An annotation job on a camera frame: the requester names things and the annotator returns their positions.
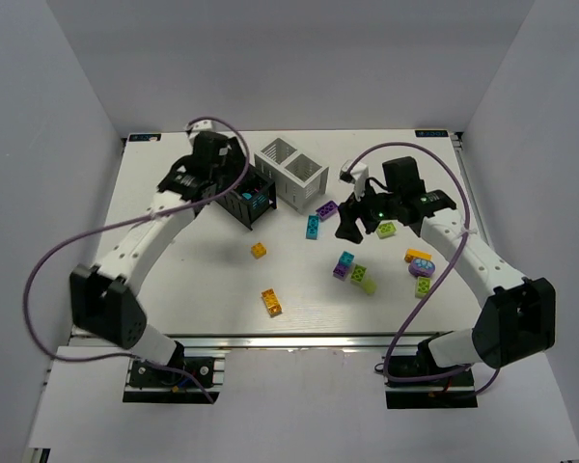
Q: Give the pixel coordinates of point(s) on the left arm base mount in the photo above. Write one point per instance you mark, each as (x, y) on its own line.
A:
(147, 385)

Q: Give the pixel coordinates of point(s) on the green lego brick centre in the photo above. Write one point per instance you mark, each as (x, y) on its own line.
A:
(358, 274)

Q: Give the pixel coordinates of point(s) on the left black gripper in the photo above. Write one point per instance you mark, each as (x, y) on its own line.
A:
(238, 157)

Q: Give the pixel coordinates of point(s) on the green lego brick upper right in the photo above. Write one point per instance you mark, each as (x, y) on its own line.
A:
(386, 230)

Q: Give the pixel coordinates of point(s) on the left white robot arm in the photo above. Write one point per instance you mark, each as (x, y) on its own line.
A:
(103, 297)

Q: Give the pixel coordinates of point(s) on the purple long lego brick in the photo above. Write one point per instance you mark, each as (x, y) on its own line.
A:
(326, 211)

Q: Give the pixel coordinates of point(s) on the aluminium rail front edge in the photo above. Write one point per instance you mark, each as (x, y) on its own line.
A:
(302, 341)

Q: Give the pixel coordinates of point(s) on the small orange lego brick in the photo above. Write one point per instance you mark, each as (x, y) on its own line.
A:
(258, 250)

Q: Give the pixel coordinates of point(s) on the green lego brick lower right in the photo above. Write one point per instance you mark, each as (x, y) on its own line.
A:
(422, 287)

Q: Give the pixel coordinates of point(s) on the teal square lego brick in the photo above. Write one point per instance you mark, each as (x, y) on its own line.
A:
(346, 258)

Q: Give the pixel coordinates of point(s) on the pale green lego brick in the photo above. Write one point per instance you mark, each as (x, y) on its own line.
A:
(369, 286)

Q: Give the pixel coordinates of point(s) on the orange lego brick right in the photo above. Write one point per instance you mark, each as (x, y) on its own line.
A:
(412, 254)

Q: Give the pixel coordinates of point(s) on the purple paw print piece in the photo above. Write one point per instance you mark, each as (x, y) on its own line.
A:
(421, 268)

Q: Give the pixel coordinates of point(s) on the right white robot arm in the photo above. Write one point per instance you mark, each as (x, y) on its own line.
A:
(518, 314)

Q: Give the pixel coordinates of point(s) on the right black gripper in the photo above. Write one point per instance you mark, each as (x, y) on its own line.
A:
(362, 208)

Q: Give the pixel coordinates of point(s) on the white slotted container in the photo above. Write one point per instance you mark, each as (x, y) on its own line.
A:
(299, 178)

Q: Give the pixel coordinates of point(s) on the black slotted container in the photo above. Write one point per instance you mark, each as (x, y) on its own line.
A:
(263, 189)

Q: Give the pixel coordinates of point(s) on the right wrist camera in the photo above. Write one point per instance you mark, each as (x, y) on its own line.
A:
(356, 174)

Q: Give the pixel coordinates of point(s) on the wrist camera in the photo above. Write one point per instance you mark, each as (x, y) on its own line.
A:
(356, 174)
(193, 129)

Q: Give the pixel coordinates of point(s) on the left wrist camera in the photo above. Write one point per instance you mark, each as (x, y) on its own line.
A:
(193, 129)

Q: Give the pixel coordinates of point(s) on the long orange lego brick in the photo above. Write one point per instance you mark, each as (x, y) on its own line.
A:
(272, 303)

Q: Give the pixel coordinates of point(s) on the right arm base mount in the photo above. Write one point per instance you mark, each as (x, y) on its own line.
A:
(455, 392)

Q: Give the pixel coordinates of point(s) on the teal long lego brick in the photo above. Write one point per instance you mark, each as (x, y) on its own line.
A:
(312, 227)

